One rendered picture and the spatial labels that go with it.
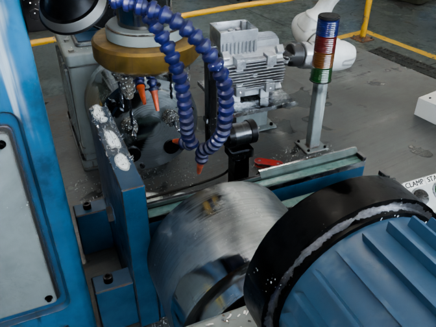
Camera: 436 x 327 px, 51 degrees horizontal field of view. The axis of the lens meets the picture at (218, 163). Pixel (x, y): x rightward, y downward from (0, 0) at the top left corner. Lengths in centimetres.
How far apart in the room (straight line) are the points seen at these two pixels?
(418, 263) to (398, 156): 120
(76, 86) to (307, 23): 84
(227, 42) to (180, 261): 88
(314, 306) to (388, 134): 132
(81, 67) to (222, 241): 76
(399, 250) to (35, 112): 45
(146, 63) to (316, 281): 47
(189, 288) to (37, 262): 25
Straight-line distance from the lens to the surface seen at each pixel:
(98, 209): 107
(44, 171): 66
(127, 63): 73
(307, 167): 120
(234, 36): 141
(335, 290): 35
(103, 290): 90
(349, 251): 36
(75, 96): 130
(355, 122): 168
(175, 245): 67
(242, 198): 68
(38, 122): 63
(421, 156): 157
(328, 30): 132
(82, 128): 134
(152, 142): 114
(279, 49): 146
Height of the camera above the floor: 159
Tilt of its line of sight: 34 degrees down
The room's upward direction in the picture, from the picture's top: straight up
